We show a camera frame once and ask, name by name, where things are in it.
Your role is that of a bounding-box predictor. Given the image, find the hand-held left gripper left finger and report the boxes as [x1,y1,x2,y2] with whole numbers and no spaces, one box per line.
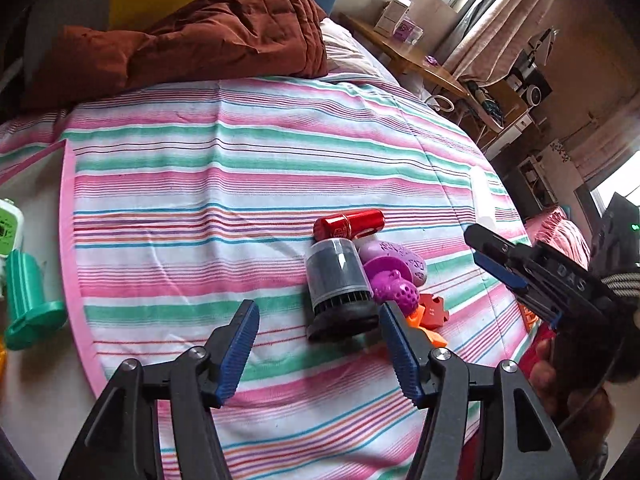
[59,299,261,480]

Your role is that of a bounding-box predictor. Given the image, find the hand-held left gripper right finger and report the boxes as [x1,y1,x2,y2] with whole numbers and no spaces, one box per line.
[379,301,568,480]

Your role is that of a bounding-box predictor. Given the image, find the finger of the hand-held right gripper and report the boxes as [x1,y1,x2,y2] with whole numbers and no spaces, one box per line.
[464,223,538,295]
[515,290,563,331]

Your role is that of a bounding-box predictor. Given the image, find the orange linking cubes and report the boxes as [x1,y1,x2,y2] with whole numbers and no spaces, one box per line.
[404,310,449,348]

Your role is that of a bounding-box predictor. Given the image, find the red puzzle piece block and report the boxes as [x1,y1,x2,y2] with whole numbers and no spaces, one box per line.
[416,293,449,331]

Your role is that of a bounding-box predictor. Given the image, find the magenta perforated toy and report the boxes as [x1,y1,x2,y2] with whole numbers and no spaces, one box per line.
[369,256,421,317]

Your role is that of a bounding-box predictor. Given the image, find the black handheld fan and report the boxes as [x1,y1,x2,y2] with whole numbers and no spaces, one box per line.
[304,238,379,344]

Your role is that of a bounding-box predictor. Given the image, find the red lipstick tube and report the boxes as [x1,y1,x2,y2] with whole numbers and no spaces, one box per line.
[314,208,386,244]

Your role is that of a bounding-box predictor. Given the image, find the white tray with pink rim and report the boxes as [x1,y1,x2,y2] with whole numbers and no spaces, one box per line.
[0,141,107,466]

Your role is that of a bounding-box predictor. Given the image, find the green plastic spool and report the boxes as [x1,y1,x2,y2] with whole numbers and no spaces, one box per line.
[5,249,68,352]

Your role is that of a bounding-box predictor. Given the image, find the white green plastic bottle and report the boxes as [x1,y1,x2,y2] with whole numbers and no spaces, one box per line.
[0,199,26,301]

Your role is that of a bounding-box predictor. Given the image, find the person's right hand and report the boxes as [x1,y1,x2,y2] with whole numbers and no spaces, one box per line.
[529,339,617,442]

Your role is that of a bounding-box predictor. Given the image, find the orange plastic basket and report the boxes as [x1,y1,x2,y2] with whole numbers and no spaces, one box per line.
[520,305,543,333]

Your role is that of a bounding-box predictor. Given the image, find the clear plastic item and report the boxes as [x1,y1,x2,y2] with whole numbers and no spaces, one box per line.
[469,166,497,226]

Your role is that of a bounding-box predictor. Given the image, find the pink patterned cloth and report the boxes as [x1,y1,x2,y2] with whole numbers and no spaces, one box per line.
[525,207,591,271]

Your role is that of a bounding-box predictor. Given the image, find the small side window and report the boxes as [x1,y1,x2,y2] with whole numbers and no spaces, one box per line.
[590,157,640,211]

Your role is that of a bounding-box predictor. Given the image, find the black stereo speaker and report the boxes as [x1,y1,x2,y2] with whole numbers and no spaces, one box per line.
[505,50,553,108]

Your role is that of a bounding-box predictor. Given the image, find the striped bed sheet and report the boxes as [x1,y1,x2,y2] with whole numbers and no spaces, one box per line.
[0,72,531,480]

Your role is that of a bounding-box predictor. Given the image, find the wooden side table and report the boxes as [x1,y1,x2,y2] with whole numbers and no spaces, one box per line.
[340,12,468,98]

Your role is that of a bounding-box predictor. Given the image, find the beige curtain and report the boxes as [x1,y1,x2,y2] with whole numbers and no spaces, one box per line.
[435,0,566,83]

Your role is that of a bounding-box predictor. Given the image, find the purple small box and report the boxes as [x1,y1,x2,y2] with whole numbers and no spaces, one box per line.
[392,17,423,43]

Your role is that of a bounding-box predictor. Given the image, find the pale pink pillow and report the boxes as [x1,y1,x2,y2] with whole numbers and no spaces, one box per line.
[320,17,396,81]

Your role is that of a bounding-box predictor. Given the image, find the white carton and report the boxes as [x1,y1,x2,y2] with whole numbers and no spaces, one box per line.
[374,0,413,36]

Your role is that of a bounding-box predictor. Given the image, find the brown quilt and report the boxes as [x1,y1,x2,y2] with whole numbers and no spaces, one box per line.
[20,0,329,111]

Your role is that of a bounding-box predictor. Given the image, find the white cable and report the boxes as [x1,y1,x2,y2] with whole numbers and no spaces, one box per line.
[427,92,458,113]

